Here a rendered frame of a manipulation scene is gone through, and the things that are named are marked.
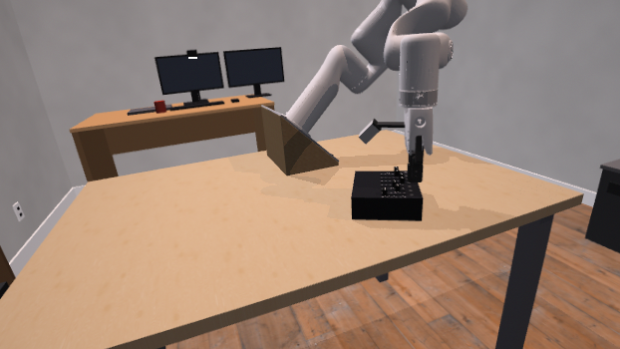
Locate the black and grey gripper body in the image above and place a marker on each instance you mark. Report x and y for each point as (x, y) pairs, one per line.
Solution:
(419, 122)

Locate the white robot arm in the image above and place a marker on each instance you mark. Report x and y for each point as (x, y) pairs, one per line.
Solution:
(417, 58)

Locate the black lighting desk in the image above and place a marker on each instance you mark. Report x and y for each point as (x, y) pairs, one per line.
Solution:
(376, 195)

